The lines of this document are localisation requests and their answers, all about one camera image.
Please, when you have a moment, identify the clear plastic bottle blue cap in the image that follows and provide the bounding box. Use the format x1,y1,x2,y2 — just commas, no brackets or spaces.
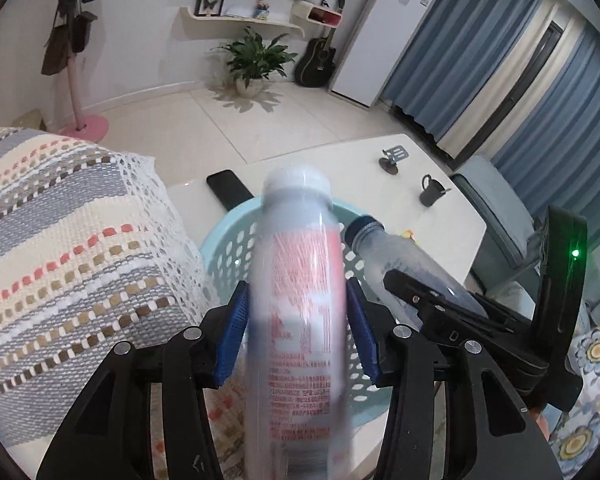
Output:
344,216,486,330

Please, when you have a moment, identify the light blue plastic basket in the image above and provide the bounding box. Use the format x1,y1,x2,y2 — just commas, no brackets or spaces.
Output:
200,197,391,428

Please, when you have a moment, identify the clear bottle red label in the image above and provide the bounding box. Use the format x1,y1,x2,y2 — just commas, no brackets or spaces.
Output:
245,166,351,479

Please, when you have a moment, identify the person's right hand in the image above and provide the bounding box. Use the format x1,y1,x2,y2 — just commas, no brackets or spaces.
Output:
529,408,550,440

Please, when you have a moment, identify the teal sofa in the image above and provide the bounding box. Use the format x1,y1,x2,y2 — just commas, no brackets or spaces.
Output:
451,155,600,306

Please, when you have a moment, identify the colourful rubik cube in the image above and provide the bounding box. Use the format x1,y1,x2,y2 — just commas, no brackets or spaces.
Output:
401,230,418,245

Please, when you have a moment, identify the floral cushion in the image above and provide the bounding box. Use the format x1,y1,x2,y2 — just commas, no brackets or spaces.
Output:
548,325,600,479

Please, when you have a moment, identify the black mug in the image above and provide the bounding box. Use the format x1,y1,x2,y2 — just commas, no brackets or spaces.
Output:
419,174,450,207

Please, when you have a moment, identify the black smartphone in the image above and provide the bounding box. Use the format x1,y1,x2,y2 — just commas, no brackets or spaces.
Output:
206,169,253,211

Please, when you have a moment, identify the phone stand on coaster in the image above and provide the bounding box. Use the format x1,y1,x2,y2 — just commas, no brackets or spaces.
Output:
378,145,408,176

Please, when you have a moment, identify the striped woven tablecloth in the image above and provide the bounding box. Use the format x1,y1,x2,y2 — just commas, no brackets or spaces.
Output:
0,127,245,479

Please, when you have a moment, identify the pink coat rack stand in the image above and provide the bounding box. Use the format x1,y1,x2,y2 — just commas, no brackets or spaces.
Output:
57,8,110,142

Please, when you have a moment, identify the black acoustic guitar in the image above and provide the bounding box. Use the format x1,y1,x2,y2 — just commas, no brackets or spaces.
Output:
294,28,336,88

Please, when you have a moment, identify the potted green plant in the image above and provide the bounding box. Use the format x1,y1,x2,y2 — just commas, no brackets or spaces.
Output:
216,26,298,99

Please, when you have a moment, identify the blue striped curtain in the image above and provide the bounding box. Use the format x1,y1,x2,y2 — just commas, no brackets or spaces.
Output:
382,0,600,245

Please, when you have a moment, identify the small beige stool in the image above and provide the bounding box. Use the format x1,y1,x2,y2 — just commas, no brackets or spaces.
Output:
12,110,47,131

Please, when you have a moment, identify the white refrigerator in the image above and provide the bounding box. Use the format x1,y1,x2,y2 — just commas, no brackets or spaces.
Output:
329,0,436,107

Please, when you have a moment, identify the brown hanging bag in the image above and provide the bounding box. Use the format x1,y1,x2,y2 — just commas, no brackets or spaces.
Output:
41,10,74,76

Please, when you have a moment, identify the framed butterfly picture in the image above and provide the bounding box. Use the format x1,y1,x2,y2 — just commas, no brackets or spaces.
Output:
194,0,224,18

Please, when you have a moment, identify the white red wall cubby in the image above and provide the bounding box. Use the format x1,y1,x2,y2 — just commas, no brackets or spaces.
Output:
291,0,342,28

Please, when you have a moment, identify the white curved wall shelf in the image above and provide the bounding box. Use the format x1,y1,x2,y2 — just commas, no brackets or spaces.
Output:
180,6,306,39

